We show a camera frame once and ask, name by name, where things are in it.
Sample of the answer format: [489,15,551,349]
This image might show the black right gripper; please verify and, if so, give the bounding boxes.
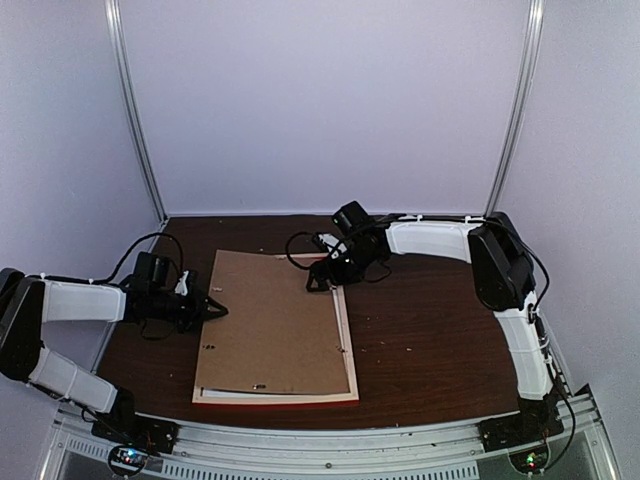
[310,242,381,291]

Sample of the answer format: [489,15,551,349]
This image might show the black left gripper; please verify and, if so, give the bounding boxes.
[150,284,227,334]

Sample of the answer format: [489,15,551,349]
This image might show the brown backing board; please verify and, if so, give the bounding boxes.
[193,249,350,397]

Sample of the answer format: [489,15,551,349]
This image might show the pink wooden picture frame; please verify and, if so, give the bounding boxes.
[191,251,361,409]

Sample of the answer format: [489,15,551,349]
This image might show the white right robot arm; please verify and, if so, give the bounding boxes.
[306,201,556,442]

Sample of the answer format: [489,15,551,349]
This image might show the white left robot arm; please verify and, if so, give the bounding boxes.
[1,253,228,444]

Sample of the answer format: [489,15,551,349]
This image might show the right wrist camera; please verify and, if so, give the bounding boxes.
[312,232,347,259]

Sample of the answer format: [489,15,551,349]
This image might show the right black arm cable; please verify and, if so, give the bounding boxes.
[284,231,331,271]

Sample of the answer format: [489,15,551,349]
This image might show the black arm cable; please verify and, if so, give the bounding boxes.
[284,231,331,271]
[94,232,186,286]

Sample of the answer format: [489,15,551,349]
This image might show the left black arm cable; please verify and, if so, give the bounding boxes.
[94,232,186,286]

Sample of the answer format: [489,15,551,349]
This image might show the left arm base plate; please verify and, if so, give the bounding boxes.
[91,415,179,454]

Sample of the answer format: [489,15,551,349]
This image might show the aluminium front rail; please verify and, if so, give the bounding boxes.
[36,394,621,479]

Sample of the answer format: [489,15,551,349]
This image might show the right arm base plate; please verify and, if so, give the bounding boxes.
[478,414,564,452]

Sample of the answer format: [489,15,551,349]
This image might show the left aluminium corner post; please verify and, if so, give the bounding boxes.
[104,0,168,224]

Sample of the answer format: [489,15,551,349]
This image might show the aluminium corner post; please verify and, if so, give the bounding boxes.
[104,0,168,224]
[484,0,546,216]

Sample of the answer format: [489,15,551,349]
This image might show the right aluminium corner post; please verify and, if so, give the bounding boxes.
[484,0,546,216]

